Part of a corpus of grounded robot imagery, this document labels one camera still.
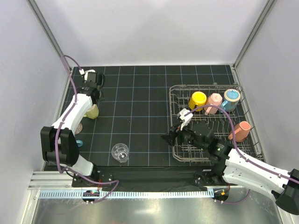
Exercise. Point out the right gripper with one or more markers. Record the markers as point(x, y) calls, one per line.
point(177, 134)

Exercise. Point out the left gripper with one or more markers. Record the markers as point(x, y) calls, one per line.
point(97, 79)

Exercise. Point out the cream yellow faceted mug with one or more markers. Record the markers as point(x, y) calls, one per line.
point(93, 112)

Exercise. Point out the yellow mug black handle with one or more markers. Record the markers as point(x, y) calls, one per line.
point(197, 99)

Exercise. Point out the pink faceted mug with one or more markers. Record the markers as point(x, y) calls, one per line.
point(214, 99)

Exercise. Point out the brown floral mug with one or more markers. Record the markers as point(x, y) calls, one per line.
point(241, 131)

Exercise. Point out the blue butterfly mug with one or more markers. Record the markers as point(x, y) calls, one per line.
point(231, 98)

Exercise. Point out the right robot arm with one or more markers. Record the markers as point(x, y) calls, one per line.
point(236, 167)

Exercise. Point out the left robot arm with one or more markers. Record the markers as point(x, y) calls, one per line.
point(58, 141)

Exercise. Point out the clear glass tumbler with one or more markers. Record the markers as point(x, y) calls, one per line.
point(120, 152)

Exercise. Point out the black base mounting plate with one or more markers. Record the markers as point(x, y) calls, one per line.
point(161, 179)

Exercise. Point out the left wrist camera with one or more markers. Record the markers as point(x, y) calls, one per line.
point(87, 75)

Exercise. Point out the white mug blue handle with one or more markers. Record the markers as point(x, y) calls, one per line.
point(79, 143)

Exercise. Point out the white slotted cable duct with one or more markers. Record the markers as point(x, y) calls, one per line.
point(93, 194)

